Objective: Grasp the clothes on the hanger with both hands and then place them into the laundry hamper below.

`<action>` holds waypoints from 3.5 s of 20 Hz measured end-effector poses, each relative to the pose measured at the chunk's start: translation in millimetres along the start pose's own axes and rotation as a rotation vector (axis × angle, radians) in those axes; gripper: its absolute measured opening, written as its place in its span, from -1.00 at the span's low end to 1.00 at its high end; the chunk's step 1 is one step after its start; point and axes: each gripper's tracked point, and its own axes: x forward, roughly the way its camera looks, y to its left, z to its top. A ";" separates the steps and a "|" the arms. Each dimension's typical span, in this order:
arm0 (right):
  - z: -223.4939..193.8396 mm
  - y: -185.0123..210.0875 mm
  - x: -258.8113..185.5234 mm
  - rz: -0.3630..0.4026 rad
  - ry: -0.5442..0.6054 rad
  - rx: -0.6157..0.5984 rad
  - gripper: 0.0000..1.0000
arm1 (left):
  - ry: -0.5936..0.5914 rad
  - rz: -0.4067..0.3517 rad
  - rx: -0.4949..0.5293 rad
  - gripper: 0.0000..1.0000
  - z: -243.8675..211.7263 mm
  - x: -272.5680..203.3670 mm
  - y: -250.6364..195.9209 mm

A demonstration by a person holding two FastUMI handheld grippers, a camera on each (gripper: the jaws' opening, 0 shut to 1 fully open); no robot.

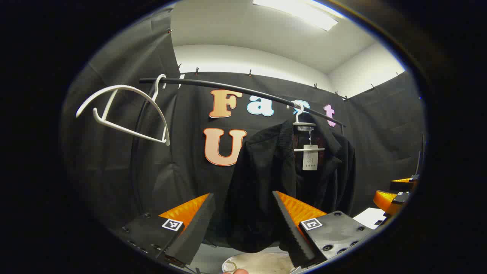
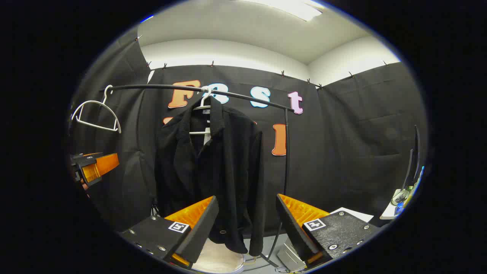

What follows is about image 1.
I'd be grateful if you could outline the white hang tag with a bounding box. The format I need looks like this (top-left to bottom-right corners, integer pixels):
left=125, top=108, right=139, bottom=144
left=302, top=145, right=318, bottom=171

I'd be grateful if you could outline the white plastic hanger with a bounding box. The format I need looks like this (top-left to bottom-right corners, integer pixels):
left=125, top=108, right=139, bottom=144
left=75, top=74, right=170, bottom=147
left=292, top=101, right=326, bottom=153

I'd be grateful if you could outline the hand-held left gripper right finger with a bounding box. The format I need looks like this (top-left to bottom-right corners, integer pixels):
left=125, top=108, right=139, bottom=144
left=272, top=190, right=375, bottom=269

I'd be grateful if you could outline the black clothes rack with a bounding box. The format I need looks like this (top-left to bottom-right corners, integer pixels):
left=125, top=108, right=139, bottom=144
left=131, top=77, right=347, bottom=215

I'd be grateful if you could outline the white laundry hamper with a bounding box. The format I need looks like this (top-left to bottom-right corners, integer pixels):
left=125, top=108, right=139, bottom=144
left=222, top=251, right=301, bottom=274

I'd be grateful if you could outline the ceiling light panel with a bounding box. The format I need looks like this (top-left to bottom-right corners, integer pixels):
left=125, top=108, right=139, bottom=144
left=252, top=0, right=340, bottom=32

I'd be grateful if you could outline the black backdrop cloth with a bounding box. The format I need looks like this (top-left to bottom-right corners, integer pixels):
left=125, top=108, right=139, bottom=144
left=61, top=8, right=427, bottom=252

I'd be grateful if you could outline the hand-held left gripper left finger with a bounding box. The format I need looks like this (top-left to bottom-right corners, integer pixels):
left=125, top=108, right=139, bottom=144
left=114, top=192, right=216, bottom=267

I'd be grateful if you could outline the black jacket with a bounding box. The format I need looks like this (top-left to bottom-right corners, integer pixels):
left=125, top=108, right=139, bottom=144
left=227, top=119, right=357, bottom=253

